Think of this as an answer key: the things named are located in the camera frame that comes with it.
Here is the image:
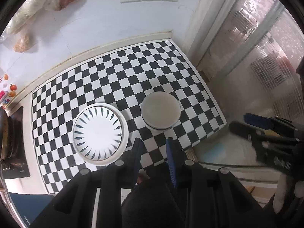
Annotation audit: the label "white plate grey flower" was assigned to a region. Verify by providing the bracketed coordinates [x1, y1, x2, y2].
[71, 103, 129, 166]

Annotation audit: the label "white bowl coloured dots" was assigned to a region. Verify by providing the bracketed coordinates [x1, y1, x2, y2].
[141, 92, 181, 127]

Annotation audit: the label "white bowl thin rim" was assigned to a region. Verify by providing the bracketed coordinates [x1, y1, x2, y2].
[144, 121, 177, 132]

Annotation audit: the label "white plate blue leaf rim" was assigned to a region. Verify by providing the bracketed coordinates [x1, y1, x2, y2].
[73, 105, 123, 163]

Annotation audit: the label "white gloved right hand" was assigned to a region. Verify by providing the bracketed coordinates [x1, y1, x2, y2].
[273, 173, 303, 214]

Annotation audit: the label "frosted glass sliding door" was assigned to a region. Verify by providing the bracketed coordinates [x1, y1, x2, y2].
[197, 0, 304, 172]

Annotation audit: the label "black white checkered tablecloth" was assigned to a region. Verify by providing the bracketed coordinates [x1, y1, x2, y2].
[31, 40, 226, 194]

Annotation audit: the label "plastic bag with white buns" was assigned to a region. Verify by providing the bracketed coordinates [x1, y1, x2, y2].
[1, 0, 51, 53]

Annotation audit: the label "colourful wall stickers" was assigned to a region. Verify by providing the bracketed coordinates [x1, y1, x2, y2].
[0, 74, 17, 109]

